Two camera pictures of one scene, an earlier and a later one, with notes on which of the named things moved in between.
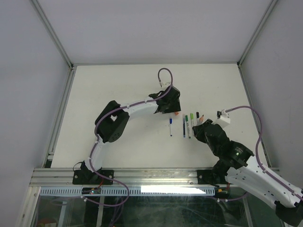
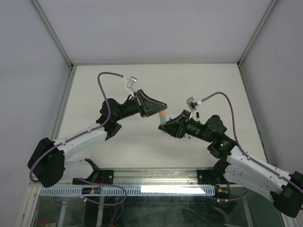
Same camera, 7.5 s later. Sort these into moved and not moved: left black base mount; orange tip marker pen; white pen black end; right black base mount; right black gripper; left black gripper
Moved: left black gripper; right black gripper; orange tip marker pen
Not moved: left black base mount; white pen black end; right black base mount
